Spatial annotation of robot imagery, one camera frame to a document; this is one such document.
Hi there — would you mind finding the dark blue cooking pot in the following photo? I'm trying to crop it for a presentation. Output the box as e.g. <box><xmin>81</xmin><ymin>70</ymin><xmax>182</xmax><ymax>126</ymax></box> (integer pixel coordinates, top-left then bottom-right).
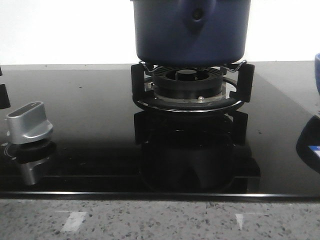
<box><xmin>132</xmin><ymin>0</ymin><xmax>251</xmax><ymax>67</ymax></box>

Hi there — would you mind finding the light blue plastic bowl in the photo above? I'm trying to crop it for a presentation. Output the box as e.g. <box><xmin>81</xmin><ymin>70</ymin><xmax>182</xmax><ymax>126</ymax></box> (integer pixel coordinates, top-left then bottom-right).
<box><xmin>314</xmin><ymin>53</ymin><xmax>320</xmax><ymax>94</ymax></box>

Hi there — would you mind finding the black pot support grate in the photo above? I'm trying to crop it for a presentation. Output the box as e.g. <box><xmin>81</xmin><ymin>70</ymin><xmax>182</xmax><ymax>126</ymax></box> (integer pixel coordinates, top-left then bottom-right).
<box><xmin>131</xmin><ymin>60</ymin><xmax>255</xmax><ymax>114</ymax></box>

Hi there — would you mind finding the black left pot support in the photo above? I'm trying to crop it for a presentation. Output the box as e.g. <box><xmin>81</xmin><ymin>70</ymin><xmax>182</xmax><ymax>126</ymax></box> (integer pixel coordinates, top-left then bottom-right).
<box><xmin>0</xmin><ymin>83</ymin><xmax>11</xmax><ymax>110</ymax></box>

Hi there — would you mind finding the black round gas burner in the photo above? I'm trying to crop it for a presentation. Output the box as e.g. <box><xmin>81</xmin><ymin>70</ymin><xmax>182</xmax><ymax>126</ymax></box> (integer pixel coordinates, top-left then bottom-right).
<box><xmin>144</xmin><ymin>66</ymin><xmax>226</xmax><ymax>104</ymax></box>

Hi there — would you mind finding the black glass stove top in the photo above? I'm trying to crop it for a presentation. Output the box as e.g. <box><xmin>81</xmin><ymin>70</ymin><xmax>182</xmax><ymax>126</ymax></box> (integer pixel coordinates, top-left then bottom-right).
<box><xmin>0</xmin><ymin>61</ymin><xmax>320</xmax><ymax>201</ymax></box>

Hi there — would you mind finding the silver stove control knob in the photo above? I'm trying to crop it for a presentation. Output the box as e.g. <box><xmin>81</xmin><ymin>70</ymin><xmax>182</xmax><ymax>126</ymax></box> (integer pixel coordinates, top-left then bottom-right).
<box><xmin>6</xmin><ymin>101</ymin><xmax>53</xmax><ymax>145</ymax></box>

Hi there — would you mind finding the blue white stove label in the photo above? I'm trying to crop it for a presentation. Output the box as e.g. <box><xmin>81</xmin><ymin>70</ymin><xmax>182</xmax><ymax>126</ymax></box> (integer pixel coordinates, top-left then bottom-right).
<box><xmin>308</xmin><ymin>145</ymin><xmax>320</xmax><ymax>158</ymax></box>

